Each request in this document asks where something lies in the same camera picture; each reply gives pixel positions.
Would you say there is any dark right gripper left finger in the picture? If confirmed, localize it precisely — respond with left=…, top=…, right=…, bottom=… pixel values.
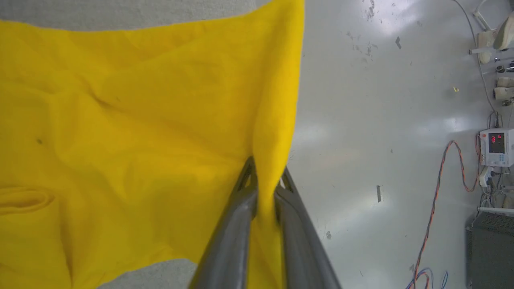
left=188, top=157, right=258, bottom=289

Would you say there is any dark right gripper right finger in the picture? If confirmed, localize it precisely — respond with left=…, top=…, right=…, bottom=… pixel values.
left=275, top=167, right=343, bottom=289

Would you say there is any yellow garment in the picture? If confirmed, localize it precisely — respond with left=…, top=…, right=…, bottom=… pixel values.
left=0, top=0, right=306, bottom=289

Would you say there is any dark grey cabinet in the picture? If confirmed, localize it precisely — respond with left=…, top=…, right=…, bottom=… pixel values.
left=465, top=212, right=514, bottom=289

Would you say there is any white power strip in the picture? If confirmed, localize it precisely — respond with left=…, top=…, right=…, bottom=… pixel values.
left=479, top=166, right=497, bottom=188

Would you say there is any white power supply red display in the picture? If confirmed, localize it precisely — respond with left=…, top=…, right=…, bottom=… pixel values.
left=479, top=128, right=514, bottom=167

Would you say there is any white chair base with casters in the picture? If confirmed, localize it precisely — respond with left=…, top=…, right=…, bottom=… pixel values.
left=469, top=0, right=514, bottom=107

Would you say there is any blue cable loop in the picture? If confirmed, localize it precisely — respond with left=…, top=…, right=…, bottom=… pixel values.
left=414, top=268, right=449, bottom=289

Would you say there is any orange blue twisted cable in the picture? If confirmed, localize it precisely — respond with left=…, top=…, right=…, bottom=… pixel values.
left=405, top=140, right=483, bottom=289

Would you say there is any thin grey floor cable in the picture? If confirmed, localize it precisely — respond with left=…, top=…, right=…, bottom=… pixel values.
left=453, top=0, right=500, bottom=115

